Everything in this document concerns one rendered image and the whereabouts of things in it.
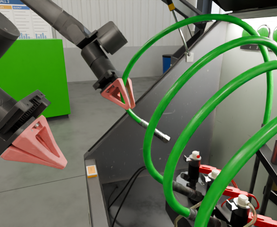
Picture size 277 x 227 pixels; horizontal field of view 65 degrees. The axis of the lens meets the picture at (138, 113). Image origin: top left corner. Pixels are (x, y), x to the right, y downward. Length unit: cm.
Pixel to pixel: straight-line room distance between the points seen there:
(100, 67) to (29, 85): 317
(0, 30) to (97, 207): 48
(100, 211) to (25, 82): 323
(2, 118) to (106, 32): 39
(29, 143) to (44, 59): 340
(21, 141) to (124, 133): 55
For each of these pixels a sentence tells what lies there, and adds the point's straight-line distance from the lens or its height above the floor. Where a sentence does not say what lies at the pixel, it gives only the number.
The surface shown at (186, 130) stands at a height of 126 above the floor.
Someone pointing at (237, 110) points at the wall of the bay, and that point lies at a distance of 85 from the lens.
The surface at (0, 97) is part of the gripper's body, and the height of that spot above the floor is 131.
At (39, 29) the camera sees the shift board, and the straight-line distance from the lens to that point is 684.
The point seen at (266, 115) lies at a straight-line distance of 64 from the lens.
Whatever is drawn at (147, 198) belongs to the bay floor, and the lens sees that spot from 83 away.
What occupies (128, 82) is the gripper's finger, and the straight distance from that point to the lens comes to 59.
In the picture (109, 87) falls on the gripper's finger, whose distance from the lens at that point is 56.
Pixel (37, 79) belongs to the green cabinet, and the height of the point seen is 73.
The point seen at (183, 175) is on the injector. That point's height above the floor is 105.
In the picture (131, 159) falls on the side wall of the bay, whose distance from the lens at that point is 87.
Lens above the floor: 138
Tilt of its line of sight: 20 degrees down
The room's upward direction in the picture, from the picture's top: straight up
